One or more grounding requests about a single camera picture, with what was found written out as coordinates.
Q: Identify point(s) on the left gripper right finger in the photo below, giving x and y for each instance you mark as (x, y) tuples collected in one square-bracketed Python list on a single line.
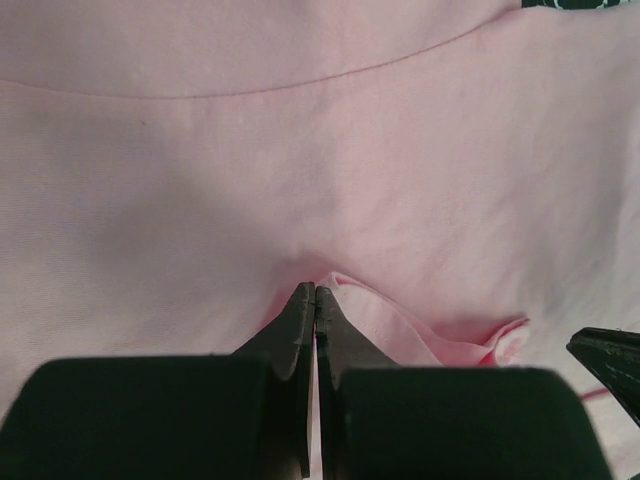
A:
[(381, 420)]

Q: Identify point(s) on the light pink t shirt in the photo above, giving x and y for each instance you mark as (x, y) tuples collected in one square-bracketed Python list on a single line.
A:
[(463, 174)]

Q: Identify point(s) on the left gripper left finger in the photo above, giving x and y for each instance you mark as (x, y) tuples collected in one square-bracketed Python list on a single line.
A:
[(245, 415)]

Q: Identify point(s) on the black marbled table mat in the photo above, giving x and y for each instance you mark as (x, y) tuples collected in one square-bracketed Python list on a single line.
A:
[(580, 4)]

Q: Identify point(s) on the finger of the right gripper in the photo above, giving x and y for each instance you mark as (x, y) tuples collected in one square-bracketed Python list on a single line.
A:
[(612, 357)]

